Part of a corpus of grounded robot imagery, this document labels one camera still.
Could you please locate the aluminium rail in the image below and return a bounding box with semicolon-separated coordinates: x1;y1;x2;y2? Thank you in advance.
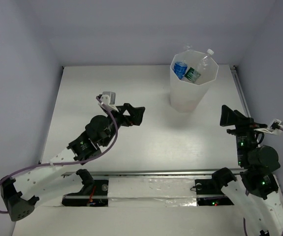
231;64;265;163
34;161;248;177

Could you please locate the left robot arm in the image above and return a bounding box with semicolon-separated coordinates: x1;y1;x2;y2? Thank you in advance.
0;102;146;222

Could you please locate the clear bottle green label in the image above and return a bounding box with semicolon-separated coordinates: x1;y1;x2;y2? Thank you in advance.
184;49;214;85

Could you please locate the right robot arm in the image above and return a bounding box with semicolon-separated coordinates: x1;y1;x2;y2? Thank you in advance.
210;105;283;236

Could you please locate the white octagonal plastic bin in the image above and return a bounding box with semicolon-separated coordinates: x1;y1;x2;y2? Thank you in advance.
169;49;219;113

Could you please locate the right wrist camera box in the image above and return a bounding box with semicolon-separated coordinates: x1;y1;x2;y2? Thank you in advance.
255;118;283;136

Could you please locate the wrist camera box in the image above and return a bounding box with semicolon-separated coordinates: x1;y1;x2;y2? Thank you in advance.
97;91;118;111
255;118;283;136

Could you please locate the aluminium front rail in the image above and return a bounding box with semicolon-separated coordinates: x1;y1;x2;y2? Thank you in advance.
34;161;248;177

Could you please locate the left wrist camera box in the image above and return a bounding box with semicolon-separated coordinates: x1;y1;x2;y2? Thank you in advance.
97;91;118;111

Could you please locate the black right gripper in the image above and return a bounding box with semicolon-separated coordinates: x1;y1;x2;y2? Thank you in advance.
219;103;266;165

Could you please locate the aluminium right side rail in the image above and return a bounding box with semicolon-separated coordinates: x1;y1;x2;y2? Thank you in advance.
231;64;265;163

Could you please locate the clear bottle blue label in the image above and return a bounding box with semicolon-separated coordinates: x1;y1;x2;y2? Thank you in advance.
173;61;188;80

